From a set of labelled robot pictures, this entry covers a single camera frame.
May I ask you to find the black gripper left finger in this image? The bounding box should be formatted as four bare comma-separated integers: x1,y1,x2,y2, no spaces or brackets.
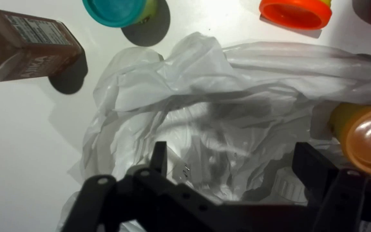
58,141,204,232

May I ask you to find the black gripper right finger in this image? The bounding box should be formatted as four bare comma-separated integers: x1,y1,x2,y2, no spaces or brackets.
293,141,371,232

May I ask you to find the translucent white plastic bag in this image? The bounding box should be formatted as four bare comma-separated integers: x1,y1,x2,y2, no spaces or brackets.
56,32,371,232

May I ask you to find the spice jar with red lid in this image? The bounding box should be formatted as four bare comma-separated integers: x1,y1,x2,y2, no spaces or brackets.
0,6,86,84

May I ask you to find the teal-lidded green dough can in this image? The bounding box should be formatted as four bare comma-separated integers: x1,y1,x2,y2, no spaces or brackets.
81,0,160,30

